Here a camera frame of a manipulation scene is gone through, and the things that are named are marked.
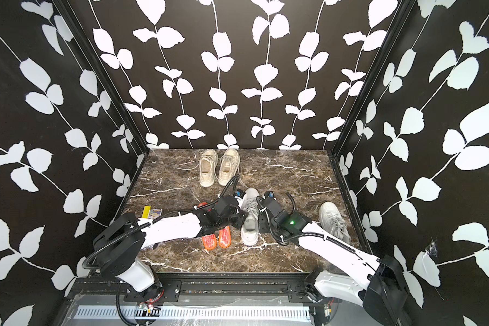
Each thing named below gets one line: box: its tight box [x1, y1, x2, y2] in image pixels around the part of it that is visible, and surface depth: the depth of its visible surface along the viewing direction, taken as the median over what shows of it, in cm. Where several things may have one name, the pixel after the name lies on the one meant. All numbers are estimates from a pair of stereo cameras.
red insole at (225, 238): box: [218, 225, 232, 249], surface depth 88 cm
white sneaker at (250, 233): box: [241, 187, 260, 246], surface depth 85 cm
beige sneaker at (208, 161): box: [198, 148, 219, 188], surface depth 106 cm
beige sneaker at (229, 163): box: [218, 148, 240, 187], surface depth 106 cm
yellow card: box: [141, 205, 152, 219], surface depth 97 cm
